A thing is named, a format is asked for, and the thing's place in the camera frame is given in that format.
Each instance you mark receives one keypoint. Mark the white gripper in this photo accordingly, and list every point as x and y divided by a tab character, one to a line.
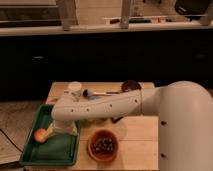
60	127

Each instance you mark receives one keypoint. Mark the red yellow pepper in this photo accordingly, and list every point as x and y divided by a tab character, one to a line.
39	135

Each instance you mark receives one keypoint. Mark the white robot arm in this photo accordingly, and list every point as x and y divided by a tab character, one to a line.
185	111

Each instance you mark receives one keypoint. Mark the green plastic tray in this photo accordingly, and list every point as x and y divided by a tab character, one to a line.
59	150

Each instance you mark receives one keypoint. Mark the white cup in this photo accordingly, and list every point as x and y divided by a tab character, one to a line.
75	87

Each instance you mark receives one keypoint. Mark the terracotta bowl with dark berries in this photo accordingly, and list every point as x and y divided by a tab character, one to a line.
102	146

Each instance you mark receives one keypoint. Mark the dark brown bowl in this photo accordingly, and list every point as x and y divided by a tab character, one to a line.
130	85

